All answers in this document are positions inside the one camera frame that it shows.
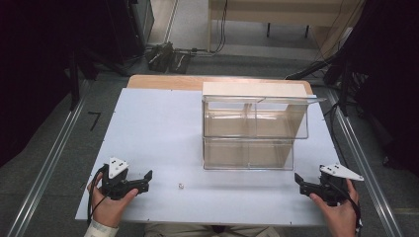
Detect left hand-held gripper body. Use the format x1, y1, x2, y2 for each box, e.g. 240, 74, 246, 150
101, 157, 139, 200

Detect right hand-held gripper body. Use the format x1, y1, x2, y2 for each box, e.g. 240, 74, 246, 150
317, 163, 366, 207

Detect person's left hand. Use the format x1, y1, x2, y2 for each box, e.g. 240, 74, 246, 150
86, 173, 139, 229

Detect person's right hand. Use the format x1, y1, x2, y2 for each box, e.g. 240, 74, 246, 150
308, 179, 361, 237

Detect clear acrylic drawer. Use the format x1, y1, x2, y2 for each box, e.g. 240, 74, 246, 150
203, 137, 295, 172
202, 95, 328, 140

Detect person's legs beige trousers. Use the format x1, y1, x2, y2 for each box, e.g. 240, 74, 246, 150
143, 223, 283, 237

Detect black metal stand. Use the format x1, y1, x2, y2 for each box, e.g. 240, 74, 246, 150
330, 58, 370, 118
67, 48, 100, 112

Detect clear acrylic drawer cabinet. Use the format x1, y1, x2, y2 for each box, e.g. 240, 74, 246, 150
201, 81, 328, 172

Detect black bag on floor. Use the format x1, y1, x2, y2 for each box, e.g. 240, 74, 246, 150
144, 41, 193, 75

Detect black curtain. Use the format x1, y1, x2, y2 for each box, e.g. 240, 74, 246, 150
0, 0, 150, 167
324, 0, 419, 177

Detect light wooden desk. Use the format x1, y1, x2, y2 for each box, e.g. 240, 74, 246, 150
207, 0, 365, 60

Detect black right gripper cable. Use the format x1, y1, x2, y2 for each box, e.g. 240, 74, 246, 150
327, 180, 364, 235

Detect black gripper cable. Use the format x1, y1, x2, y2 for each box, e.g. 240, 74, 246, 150
86, 163, 111, 226
327, 180, 364, 235

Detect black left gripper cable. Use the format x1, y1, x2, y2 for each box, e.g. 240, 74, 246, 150
86, 163, 111, 226

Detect metal floor rail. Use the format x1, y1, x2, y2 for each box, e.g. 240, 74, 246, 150
326, 89, 404, 237
5, 80, 92, 237

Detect black floor cable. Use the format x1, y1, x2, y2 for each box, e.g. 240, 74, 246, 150
284, 58, 337, 81

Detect black hanging cables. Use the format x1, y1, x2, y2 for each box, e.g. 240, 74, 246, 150
210, 0, 229, 54

